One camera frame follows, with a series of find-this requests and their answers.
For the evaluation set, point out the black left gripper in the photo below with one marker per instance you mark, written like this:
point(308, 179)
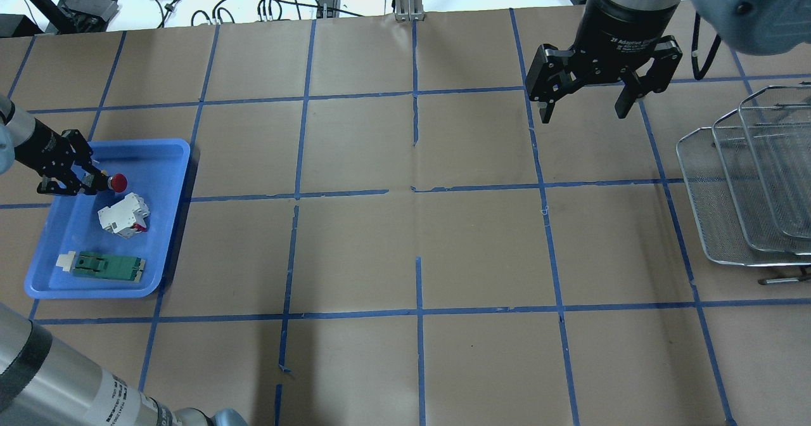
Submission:
point(39, 145)

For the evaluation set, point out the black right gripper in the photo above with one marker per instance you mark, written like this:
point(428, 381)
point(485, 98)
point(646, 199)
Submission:
point(624, 30)

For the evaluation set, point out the red emergency stop button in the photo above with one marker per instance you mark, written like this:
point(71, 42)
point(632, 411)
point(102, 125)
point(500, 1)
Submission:
point(117, 183)

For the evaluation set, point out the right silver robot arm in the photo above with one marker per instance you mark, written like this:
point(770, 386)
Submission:
point(753, 27)

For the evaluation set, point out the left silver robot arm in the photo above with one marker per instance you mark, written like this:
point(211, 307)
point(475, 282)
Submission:
point(17, 127)

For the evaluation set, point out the white circuit breaker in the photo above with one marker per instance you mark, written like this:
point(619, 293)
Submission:
point(125, 218)

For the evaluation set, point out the blue plastic tray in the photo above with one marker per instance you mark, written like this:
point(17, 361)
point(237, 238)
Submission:
point(155, 169)

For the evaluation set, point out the green terminal block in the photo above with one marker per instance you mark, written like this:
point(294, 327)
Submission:
point(99, 266)

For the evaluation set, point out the black power adapter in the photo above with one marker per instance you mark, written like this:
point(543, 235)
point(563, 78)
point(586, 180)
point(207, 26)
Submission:
point(328, 9)

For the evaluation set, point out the silver wire mesh shelf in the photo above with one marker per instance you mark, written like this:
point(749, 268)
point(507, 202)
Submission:
point(747, 180)

